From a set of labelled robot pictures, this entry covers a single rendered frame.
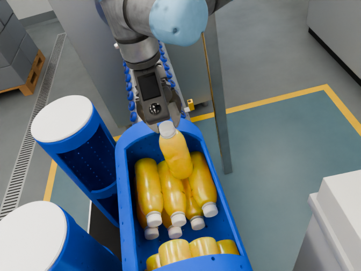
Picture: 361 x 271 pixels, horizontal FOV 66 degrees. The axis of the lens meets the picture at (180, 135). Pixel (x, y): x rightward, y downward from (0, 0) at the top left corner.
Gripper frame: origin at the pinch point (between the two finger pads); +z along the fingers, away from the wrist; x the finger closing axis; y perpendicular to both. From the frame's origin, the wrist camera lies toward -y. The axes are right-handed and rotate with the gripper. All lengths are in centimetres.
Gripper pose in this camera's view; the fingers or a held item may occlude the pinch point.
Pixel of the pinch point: (166, 128)
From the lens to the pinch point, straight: 67.6
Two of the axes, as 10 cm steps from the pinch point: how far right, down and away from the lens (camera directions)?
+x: -9.6, 2.9, 0.0
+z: 1.9, 6.4, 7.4
